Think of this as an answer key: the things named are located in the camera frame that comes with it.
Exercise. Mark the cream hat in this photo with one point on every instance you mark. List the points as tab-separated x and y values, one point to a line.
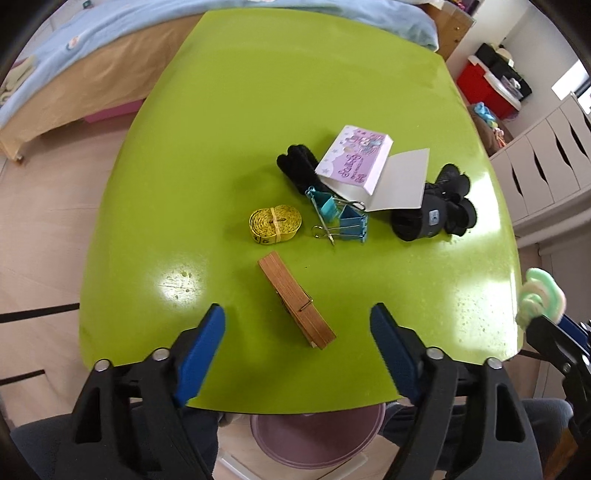
502	51

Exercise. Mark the blue soft toy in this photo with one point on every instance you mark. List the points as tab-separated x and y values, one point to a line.
482	113

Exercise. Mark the yellow tape measure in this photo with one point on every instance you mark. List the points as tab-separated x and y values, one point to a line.
274	225

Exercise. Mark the black fuzzy glove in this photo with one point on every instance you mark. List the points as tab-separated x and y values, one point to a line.
295	164

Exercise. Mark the light blue printed blanket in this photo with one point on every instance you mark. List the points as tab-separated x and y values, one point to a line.
92	37

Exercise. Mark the pink box under bed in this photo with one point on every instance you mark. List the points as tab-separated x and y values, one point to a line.
113	112

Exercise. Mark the white drawer cabinet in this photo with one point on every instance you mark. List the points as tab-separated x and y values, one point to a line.
545	161

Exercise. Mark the small light blue binder clip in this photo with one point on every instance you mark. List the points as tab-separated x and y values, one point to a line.
325	204

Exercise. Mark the black glove with label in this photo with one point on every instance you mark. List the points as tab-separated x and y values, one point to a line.
415	221

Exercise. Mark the black bag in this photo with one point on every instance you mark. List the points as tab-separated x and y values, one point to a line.
503	71

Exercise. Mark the red storage box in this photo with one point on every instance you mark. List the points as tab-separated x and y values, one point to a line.
485	87

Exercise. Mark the bed with blue sheet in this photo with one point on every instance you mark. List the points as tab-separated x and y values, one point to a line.
69	106

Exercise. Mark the large wooden clothespin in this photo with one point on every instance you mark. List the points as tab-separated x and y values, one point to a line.
295	300

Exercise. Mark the beige folded cloth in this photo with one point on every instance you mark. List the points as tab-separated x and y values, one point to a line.
16	76

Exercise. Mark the pink trash bin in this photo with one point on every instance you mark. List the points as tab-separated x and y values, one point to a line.
314	438

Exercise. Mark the large blue binder clip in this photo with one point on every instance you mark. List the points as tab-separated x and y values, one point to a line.
353	226

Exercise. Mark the green swirl lollipop toy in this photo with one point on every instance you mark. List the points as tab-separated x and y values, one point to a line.
540	293

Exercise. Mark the brown pet bed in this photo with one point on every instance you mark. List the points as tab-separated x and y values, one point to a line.
491	134

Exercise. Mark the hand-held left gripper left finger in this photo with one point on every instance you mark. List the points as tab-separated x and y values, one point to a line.
203	353

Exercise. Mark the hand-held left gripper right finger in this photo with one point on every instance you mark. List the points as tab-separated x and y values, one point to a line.
392	353

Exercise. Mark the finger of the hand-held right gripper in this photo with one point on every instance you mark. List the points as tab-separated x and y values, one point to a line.
572	328
545	334

